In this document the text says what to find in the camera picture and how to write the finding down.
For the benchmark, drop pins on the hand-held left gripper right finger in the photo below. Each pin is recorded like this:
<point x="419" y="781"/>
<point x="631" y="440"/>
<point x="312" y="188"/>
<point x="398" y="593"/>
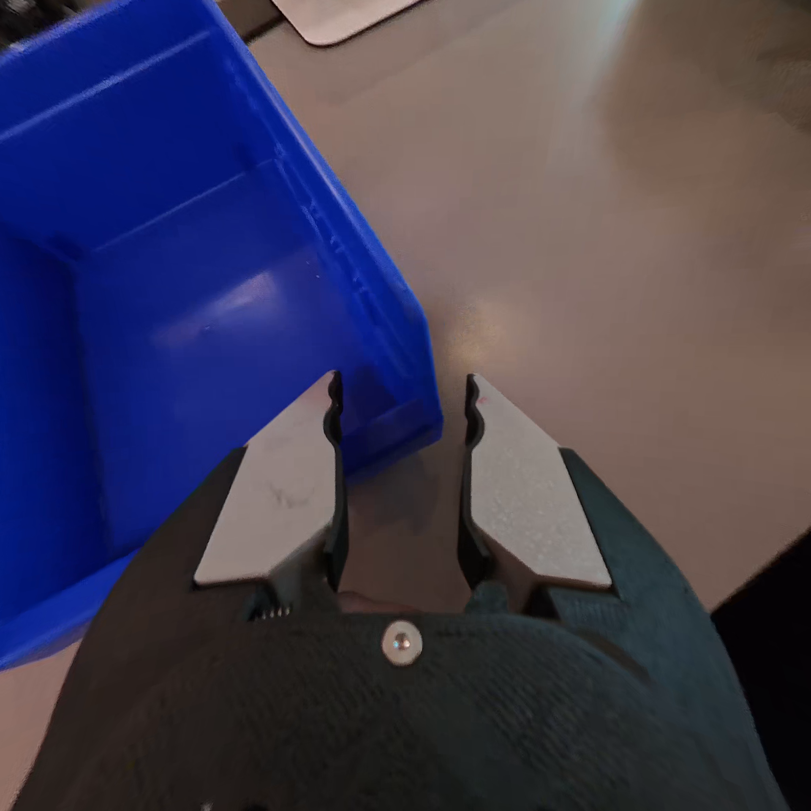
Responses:
<point x="532" y="507"/>

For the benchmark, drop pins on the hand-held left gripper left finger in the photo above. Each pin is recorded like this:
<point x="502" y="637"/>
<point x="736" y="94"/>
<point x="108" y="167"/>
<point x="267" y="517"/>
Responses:
<point x="279" y="494"/>

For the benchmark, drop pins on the blue plastic bin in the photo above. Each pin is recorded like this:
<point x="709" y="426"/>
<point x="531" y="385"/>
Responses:
<point x="158" y="253"/>

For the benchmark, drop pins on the person's dark clothing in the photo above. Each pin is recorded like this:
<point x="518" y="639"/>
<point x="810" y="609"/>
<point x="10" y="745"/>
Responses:
<point x="773" y="665"/>

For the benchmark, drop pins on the instruction sheet on stand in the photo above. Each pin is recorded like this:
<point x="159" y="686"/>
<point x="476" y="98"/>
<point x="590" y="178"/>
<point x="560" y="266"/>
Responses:
<point x="342" y="19"/>

